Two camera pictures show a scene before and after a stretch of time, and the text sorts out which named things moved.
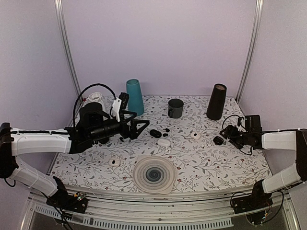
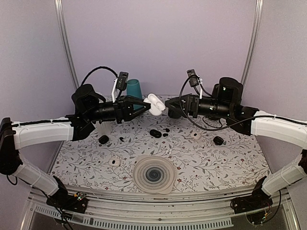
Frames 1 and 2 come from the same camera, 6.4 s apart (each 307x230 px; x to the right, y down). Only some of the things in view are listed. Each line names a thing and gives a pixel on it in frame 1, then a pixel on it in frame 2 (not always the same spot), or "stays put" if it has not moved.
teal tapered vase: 135,103 stays put
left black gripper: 133,133 to 124,109
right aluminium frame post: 258,16 stays put
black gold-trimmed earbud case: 218,141 stays put
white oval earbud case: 163,142 to 157,106
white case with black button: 195,135 stays put
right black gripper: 231,137 to 191,104
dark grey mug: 175,108 stays put
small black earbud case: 103,141 stays put
